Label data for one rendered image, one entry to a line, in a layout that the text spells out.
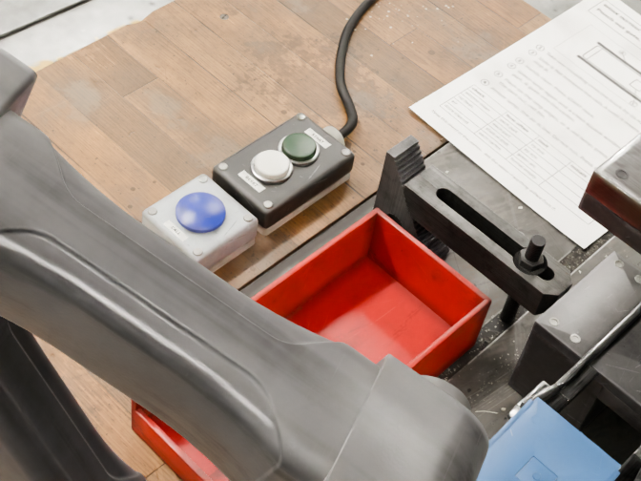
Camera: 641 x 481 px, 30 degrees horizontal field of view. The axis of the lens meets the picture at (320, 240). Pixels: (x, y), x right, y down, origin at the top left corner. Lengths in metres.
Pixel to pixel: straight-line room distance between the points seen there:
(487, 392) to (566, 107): 0.34
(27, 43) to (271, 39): 1.38
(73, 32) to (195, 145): 1.48
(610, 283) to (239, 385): 0.50
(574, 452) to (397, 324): 0.20
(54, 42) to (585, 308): 1.76
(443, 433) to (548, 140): 0.66
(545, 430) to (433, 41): 0.50
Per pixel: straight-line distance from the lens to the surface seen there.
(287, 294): 0.91
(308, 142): 1.01
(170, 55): 1.13
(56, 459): 0.60
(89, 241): 0.46
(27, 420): 0.59
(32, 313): 0.47
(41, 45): 2.49
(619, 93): 1.20
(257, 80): 1.12
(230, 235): 0.95
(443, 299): 0.94
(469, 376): 0.94
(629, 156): 0.78
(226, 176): 0.99
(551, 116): 1.15
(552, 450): 0.81
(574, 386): 0.85
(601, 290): 0.91
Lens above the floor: 1.66
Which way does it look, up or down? 50 degrees down
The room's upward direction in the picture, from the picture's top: 11 degrees clockwise
